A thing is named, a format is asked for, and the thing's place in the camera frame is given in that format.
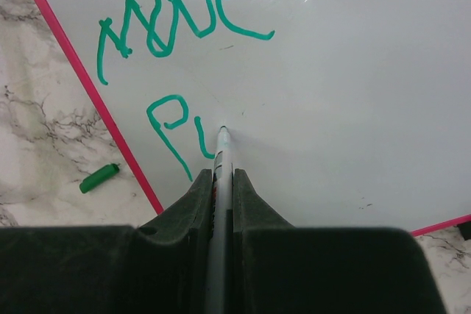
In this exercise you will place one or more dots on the pink framed whiteboard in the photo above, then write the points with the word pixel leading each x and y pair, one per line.
pixel 342 112

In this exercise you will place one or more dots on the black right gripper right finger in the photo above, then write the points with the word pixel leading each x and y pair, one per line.
pixel 280 268

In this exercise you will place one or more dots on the black whiteboard clip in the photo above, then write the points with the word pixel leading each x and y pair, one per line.
pixel 465 230

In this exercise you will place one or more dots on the white marker pen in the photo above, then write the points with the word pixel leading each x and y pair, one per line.
pixel 220 252

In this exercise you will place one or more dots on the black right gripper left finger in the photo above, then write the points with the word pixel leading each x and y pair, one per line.
pixel 159 267

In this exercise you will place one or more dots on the green marker cap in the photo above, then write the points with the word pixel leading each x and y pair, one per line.
pixel 98 177

